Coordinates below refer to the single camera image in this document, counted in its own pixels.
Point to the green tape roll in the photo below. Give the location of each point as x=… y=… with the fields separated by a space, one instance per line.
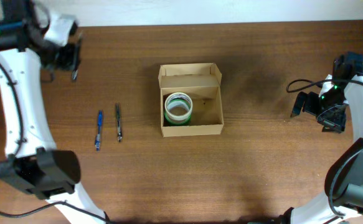
x=176 y=119

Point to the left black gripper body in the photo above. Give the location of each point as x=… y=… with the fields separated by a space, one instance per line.
x=68 y=56

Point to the cream masking tape roll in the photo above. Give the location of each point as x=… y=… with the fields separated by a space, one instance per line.
x=178 y=107

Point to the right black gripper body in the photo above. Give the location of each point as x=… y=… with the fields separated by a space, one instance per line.
x=312 y=104

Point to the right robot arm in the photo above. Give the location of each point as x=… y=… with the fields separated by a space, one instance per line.
x=341 y=92

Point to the dark grey pen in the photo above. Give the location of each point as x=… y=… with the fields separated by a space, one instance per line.
x=118 y=123

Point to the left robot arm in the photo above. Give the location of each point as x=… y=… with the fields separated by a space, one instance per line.
x=34 y=38

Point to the black pen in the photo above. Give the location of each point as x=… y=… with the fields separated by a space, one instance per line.
x=76 y=57

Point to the open brown cardboard box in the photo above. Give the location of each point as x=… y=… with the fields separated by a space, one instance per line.
x=191 y=103

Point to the blue pen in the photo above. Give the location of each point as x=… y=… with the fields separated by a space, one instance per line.
x=99 y=128

